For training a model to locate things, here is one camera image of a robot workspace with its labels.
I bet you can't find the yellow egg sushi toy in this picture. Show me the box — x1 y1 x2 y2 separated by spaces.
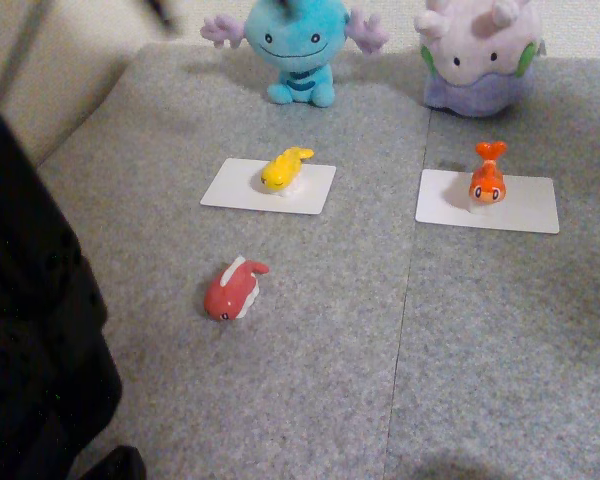
252 145 316 197

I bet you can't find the orange shrimp sushi toy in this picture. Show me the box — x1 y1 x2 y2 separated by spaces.
467 140 509 214

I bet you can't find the blue Wooper plush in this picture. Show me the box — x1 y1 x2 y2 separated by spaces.
200 0 390 109

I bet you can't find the purple Goomy plush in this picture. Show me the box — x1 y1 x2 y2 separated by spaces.
413 0 546 119

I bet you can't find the red tuna sushi toy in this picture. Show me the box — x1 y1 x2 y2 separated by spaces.
203 254 271 322

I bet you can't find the white rectangular card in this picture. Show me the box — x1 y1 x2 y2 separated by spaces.
414 168 561 235
200 157 338 216

